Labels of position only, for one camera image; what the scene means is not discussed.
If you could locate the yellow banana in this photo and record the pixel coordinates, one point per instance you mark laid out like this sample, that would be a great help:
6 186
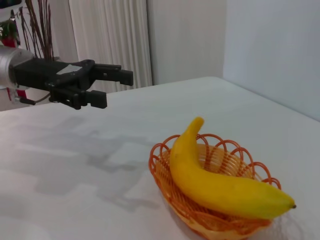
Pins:
200 180

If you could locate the orange woven plastic basket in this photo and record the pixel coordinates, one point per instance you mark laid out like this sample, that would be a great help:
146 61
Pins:
220 220

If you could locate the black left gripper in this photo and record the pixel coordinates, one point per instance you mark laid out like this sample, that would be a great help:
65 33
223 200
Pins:
37 75

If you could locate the brown stick plant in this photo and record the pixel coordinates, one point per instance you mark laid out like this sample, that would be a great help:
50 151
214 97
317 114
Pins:
40 30

